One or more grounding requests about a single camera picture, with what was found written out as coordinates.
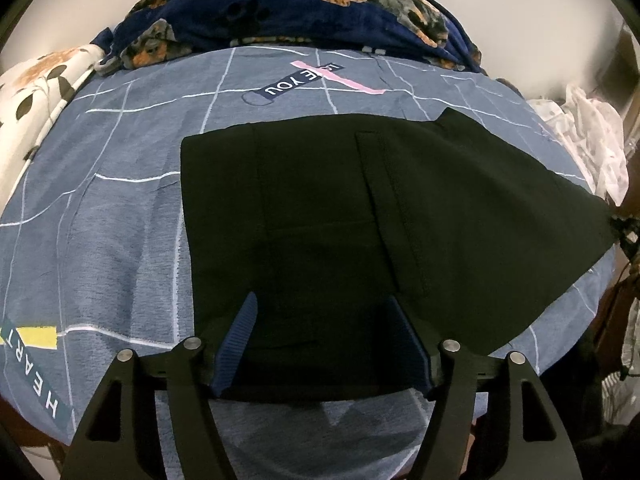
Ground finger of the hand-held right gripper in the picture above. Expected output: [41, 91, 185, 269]
[611, 214, 640, 262]

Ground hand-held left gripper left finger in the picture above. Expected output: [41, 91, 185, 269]
[60, 294, 259, 480]

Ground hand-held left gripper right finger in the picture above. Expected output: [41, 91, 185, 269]
[389, 296, 584, 480]

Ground black pants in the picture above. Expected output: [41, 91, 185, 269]
[180, 107, 617, 403]

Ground brown wooden furniture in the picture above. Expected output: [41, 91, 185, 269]
[595, 260, 640, 378]

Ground white crumpled cloth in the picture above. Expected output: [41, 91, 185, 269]
[527, 85, 631, 206]

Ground blue-grey grid bedsheet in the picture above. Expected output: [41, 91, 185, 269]
[0, 46, 617, 480]

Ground white floral pillow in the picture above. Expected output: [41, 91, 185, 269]
[0, 44, 103, 211]

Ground navy dog print blanket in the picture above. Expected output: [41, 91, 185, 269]
[92, 0, 483, 77]

